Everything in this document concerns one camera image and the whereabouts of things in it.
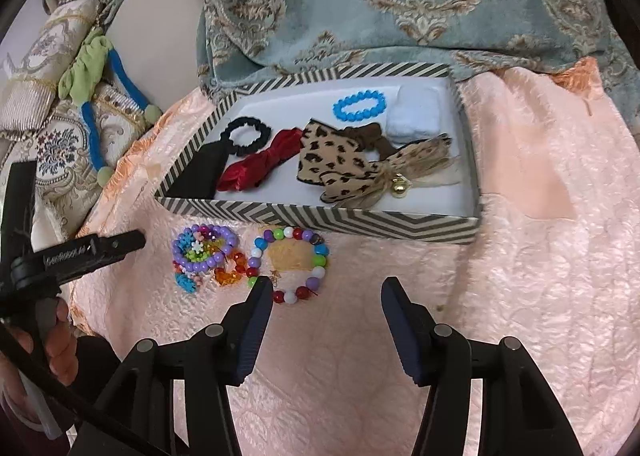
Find white scrunchie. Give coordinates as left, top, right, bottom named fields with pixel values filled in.
left=387, top=85, right=443, bottom=144

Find ornate bolster cushion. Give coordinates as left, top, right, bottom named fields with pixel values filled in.
left=0, top=0, right=103, bottom=132

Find person's left hand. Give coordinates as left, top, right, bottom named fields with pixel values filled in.
left=0, top=299, right=78, bottom=437

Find tulle bow with gold bell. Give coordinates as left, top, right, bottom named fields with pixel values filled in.
left=320, top=133, right=463, bottom=209

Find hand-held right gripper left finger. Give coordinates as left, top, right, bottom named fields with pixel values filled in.
left=75, top=276, right=275, bottom=456

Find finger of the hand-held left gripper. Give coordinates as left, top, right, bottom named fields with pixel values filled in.
left=42, top=230, right=147, bottom=284
left=0, top=161, right=38, bottom=267

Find purple bead bracelet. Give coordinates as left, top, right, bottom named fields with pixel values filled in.
left=171, top=223, right=241, bottom=273

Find floral embroidered cushion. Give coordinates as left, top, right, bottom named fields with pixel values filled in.
left=0, top=81, right=166, bottom=237

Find leopard print hair bow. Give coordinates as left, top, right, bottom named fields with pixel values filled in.
left=297, top=119, right=378, bottom=187

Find green and blue plush toy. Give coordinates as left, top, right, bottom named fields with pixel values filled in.
left=59, top=29, right=163, bottom=187

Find beige sofa back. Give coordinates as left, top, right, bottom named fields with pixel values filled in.
left=107, top=0, right=211, bottom=112

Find brown scrunchie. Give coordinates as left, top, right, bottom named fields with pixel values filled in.
left=345, top=122, right=401, bottom=157

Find black hair bow scrunchie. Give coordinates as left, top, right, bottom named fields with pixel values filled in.
left=162, top=116, right=273, bottom=199

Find blue bead bracelet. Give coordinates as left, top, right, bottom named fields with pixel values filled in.
left=332, top=90, right=388, bottom=123

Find red velvet hair bow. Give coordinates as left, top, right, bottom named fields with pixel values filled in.
left=217, top=129, right=306, bottom=193

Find orange bead bracelet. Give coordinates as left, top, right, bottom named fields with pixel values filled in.
left=212, top=249, right=248, bottom=289

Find turquoise flower bead bracelet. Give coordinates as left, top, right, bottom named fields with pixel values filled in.
left=174, top=229, right=203, bottom=296

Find striped cardboard box tray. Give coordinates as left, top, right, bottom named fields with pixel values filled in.
left=152, top=62, right=483, bottom=245

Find teal damask cloth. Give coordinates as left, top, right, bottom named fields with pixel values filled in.
left=50, top=0, right=640, bottom=117

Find pink textured blanket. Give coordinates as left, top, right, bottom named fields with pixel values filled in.
left=65, top=59, right=640, bottom=456

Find multicolour large bead bracelet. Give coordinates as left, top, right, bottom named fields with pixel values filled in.
left=246, top=226, right=331, bottom=306

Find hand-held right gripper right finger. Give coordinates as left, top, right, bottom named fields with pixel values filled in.
left=381, top=276, right=583, bottom=456

